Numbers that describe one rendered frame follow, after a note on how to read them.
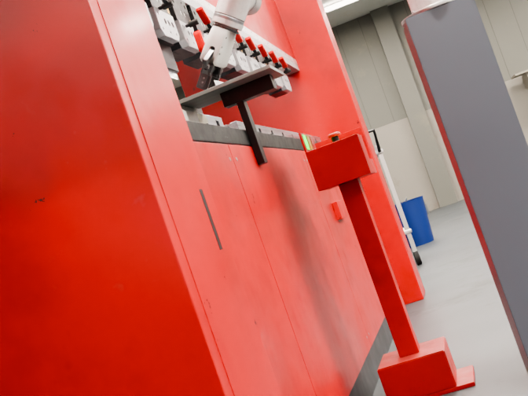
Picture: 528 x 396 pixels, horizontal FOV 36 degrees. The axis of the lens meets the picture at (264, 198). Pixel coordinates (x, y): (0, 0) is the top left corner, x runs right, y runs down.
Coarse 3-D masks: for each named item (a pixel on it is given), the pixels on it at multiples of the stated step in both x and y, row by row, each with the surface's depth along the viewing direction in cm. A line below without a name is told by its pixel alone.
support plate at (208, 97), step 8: (248, 72) 209; (256, 72) 209; (264, 72) 211; (272, 72) 215; (280, 72) 221; (232, 80) 210; (240, 80) 211; (248, 80) 215; (216, 88) 211; (224, 88) 214; (232, 88) 217; (192, 96) 213; (200, 96) 213; (208, 96) 217; (216, 96) 221; (184, 104) 217; (192, 104) 221; (200, 104) 225; (208, 104) 230
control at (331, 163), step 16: (304, 144) 238; (320, 144) 256; (336, 144) 236; (352, 144) 235; (320, 160) 237; (336, 160) 236; (352, 160) 235; (368, 160) 240; (320, 176) 237; (336, 176) 236; (352, 176) 235
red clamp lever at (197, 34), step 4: (192, 20) 237; (196, 20) 236; (188, 24) 237; (192, 24) 237; (196, 24) 237; (196, 28) 237; (196, 32) 237; (200, 32) 237; (196, 36) 236; (200, 36) 237; (196, 40) 237; (200, 40) 236; (196, 44) 237; (200, 44) 236; (200, 48) 236
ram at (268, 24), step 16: (192, 0) 259; (208, 0) 281; (272, 0) 426; (256, 16) 362; (272, 16) 406; (240, 32) 316; (256, 32) 348; (272, 32) 389; (288, 48) 423; (288, 64) 406
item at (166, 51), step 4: (160, 44) 220; (160, 48) 219; (164, 48) 223; (168, 48) 226; (164, 52) 221; (168, 52) 225; (164, 56) 220; (168, 56) 224; (172, 56) 227; (168, 60) 222; (172, 60) 226; (168, 64) 221; (172, 64) 224; (176, 64) 228; (168, 68) 220; (172, 68) 223; (176, 68) 227; (172, 72) 225; (176, 72) 227; (172, 76) 224; (176, 76) 227
